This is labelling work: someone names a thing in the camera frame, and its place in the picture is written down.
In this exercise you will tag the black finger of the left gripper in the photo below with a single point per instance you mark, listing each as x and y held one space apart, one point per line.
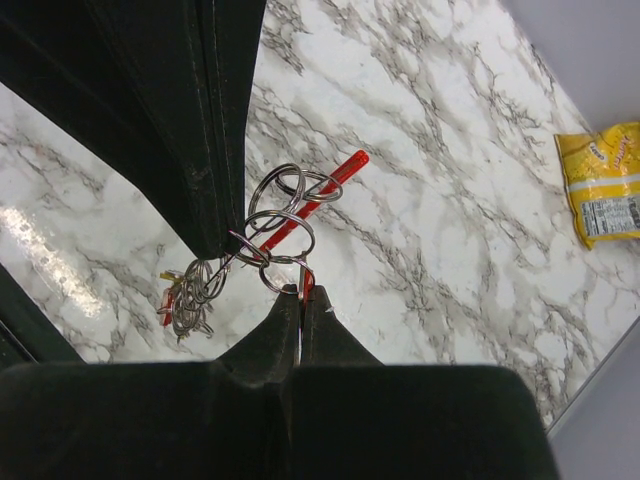
158 90

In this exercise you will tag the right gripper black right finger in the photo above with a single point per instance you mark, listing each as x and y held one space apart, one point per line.
354 418

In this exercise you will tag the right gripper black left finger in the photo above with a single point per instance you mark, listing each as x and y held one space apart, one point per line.
220 419

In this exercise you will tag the metal red key organizer plate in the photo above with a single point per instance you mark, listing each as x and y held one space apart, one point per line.
307 190

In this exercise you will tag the large red key tag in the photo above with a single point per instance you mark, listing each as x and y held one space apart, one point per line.
305 286

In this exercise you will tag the small red key tag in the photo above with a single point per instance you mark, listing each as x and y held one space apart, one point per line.
165 310

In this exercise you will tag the yellow chips bag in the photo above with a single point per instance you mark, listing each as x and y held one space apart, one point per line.
601 178

